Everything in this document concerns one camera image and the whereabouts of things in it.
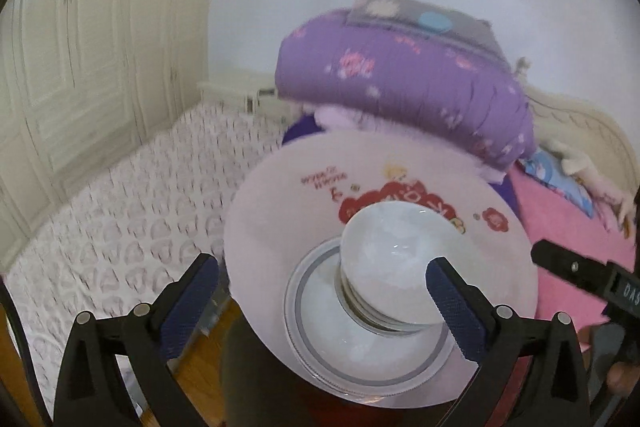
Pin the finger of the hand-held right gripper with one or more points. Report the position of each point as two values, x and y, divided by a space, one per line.
570 267

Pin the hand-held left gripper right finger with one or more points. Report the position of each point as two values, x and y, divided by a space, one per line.
457 312

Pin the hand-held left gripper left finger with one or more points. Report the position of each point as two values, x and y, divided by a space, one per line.
187 307

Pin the white grey-rimmed plate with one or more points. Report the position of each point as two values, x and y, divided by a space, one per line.
330 337
350 391

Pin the person's right hand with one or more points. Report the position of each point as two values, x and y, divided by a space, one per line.
617 377

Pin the pink bed sheet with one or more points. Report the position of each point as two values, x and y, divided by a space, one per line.
550 217

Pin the blue patterned cloth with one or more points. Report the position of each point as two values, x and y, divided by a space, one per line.
555 177

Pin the cream and pink plush toy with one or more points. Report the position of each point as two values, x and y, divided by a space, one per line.
590 177

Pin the white heart-print bed sheet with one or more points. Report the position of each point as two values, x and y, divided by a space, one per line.
140 217

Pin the pink printed round tablecloth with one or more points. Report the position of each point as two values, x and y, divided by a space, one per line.
280 207

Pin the cream wooden headboard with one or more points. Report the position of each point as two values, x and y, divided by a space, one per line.
585 122

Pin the dark purple cloth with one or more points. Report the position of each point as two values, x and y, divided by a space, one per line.
302 132

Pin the light pink folded blanket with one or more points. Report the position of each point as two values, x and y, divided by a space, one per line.
350 119

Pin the cream nightstand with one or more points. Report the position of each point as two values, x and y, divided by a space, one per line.
230 89

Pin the purple floral folded quilt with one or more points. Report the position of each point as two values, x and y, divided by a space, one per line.
400 87

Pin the cream panelled wardrobe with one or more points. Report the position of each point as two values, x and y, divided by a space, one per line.
90 57

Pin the grey floral pillow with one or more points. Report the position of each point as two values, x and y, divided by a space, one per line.
450 24

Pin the wooden bed frame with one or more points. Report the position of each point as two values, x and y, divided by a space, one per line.
15 377

